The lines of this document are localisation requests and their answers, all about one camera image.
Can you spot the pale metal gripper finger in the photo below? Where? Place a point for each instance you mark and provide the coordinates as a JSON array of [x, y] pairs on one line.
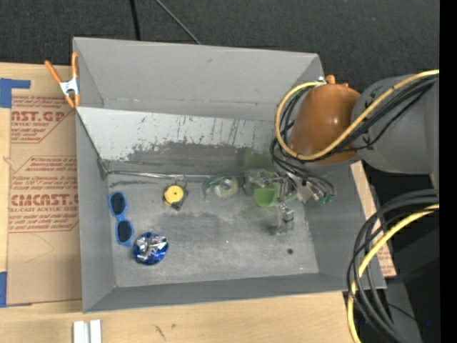
[[260, 179], [287, 216]]

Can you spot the light green cup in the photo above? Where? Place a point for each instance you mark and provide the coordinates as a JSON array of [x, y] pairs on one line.
[[265, 196]]

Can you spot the green and white tape roll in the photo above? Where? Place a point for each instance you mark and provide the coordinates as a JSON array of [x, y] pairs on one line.
[[224, 187]]

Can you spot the grey metal bin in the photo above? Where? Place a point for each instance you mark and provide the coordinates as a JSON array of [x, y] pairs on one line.
[[214, 234]]

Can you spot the yellow tape measure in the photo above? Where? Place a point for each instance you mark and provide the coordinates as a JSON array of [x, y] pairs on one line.
[[174, 193]]

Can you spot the blue and silver foil packet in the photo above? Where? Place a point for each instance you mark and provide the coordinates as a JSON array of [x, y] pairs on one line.
[[150, 248]]

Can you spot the blue sunglasses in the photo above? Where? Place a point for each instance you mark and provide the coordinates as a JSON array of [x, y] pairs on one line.
[[120, 220]]

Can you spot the brown cardboard board, red print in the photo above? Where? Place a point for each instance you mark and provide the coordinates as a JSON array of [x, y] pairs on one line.
[[43, 256]]

